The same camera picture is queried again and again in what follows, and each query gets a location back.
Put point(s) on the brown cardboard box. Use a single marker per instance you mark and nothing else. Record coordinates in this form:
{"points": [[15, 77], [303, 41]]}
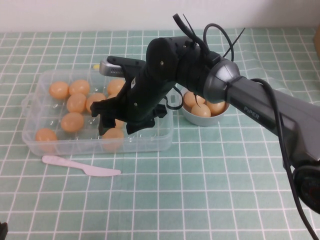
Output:
{"points": [[317, 45]]}

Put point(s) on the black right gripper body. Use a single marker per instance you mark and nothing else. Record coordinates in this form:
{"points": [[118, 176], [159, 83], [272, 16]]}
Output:
{"points": [[140, 105]]}

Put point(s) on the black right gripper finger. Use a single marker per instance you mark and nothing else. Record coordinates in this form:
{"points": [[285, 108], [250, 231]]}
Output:
{"points": [[137, 127], [106, 123]]}

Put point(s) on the clear plastic egg box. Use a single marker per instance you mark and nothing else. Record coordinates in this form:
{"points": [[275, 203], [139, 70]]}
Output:
{"points": [[155, 142]]}

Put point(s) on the black zip tie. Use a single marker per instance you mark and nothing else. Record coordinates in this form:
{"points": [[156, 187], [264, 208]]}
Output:
{"points": [[233, 43], [191, 30]]}

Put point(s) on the yellow plastic knife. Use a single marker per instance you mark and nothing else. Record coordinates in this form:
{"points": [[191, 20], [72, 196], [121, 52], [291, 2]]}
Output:
{"points": [[96, 66]]}

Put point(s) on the blue-grey bowl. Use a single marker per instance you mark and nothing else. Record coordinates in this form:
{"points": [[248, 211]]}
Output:
{"points": [[202, 121]]}

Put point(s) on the pink plastic knife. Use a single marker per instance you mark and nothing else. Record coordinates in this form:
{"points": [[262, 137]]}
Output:
{"points": [[75, 165]]}

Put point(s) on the tan plastic egg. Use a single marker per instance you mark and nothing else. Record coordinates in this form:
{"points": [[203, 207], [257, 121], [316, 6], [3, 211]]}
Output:
{"points": [[72, 122], [96, 97], [217, 108], [120, 124], [46, 138], [58, 90], [76, 103], [115, 86], [200, 110], [190, 100], [113, 138], [79, 87], [112, 96]]}

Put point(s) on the green checked tablecloth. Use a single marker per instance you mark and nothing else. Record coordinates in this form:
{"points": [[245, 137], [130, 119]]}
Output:
{"points": [[175, 187]]}

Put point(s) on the black plastic object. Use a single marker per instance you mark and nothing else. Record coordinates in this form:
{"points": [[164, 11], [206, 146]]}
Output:
{"points": [[3, 231]]}

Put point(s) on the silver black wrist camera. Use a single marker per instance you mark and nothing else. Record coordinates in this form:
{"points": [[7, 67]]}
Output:
{"points": [[110, 68]]}

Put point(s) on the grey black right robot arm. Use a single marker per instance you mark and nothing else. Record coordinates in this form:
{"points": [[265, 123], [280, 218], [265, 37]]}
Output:
{"points": [[262, 105]]}

